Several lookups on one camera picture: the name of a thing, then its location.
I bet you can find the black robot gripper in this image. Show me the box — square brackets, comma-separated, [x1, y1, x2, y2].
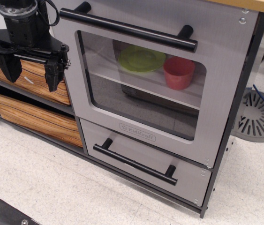
[0, 15, 69, 92]

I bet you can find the black oven door handle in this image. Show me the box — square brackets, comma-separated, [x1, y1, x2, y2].
[60, 1, 198, 53]

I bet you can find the grey toy oven door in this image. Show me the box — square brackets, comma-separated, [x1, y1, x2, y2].
[54, 0, 258, 168]

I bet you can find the white oven shelf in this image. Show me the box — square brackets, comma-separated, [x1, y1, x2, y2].
[84, 42, 205, 111]

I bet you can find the upper wood-pattern storage bin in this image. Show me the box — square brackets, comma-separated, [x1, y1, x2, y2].
[0, 60, 71, 106]

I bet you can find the wood-pattern storage bin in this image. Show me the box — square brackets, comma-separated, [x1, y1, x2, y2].
[0, 90, 83, 148]
[0, 60, 71, 106]

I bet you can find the lower wood-pattern storage bin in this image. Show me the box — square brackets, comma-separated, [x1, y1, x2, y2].
[0, 90, 83, 148]

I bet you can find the green plastic plate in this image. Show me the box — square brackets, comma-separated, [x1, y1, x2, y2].
[118, 45, 166, 73]

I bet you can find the red plastic cup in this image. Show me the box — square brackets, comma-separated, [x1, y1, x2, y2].
[163, 56, 196, 90]

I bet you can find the black metal plate with screw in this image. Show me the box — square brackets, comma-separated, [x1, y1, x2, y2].
[0, 199, 39, 225]

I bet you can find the grey lower drawer front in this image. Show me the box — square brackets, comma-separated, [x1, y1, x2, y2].
[80, 120, 211, 206]

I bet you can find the grey round slotted base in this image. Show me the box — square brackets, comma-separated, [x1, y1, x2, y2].
[231, 88, 264, 143]

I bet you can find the wooden countertop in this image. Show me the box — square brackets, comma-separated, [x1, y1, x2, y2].
[210, 0, 264, 12]

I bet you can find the black toy kitchen frame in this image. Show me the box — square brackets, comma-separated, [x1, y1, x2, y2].
[0, 13, 264, 216]

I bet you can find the black drawer handle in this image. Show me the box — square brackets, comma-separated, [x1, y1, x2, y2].
[93, 138, 178, 186]

